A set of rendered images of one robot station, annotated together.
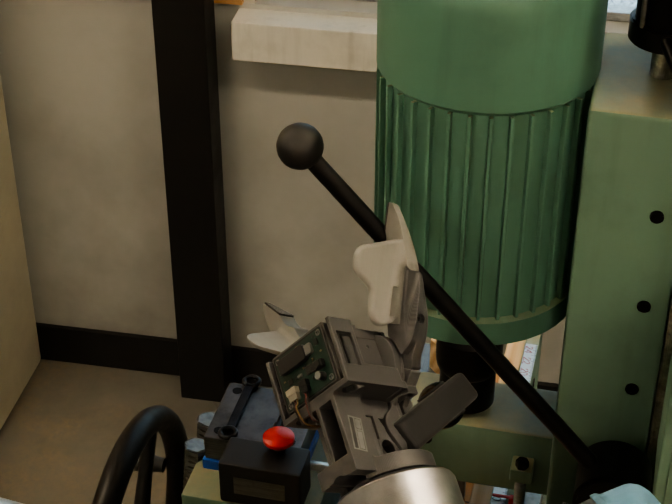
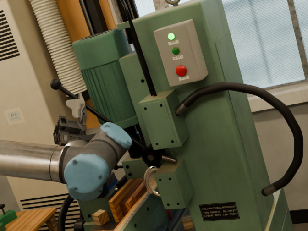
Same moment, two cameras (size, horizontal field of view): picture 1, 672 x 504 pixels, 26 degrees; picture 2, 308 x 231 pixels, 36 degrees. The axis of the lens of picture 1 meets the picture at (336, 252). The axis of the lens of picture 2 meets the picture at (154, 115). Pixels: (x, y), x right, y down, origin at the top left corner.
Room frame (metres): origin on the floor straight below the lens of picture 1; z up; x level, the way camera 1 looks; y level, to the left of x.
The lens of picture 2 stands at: (-0.46, -0.58, 1.57)
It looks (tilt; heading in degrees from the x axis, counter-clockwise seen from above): 14 degrees down; 14
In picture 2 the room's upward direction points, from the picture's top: 18 degrees counter-clockwise
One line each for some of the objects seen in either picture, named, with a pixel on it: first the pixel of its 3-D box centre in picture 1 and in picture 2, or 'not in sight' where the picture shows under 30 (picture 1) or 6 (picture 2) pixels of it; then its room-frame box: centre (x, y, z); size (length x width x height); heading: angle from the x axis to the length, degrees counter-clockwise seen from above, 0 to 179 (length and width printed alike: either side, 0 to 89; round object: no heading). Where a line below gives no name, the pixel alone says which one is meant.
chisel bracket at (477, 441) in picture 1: (484, 440); (145, 166); (1.03, -0.14, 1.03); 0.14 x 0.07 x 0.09; 76
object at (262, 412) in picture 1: (262, 439); (97, 184); (1.08, 0.07, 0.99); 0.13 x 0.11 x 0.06; 166
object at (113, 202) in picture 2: not in sight; (127, 196); (1.02, -0.04, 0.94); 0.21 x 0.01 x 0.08; 166
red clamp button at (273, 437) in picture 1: (278, 438); not in sight; (1.04, 0.05, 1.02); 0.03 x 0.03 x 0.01
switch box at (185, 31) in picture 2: not in sight; (181, 53); (0.82, -0.40, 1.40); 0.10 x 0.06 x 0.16; 76
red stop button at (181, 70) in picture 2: not in sight; (181, 70); (0.79, -0.39, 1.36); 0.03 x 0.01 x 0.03; 76
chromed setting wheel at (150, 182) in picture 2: not in sight; (162, 181); (0.88, -0.22, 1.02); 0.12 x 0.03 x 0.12; 76
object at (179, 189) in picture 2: not in sight; (174, 184); (0.84, -0.26, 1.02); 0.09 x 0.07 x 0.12; 166
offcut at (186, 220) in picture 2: not in sight; (188, 222); (0.98, -0.23, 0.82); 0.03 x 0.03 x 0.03; 4
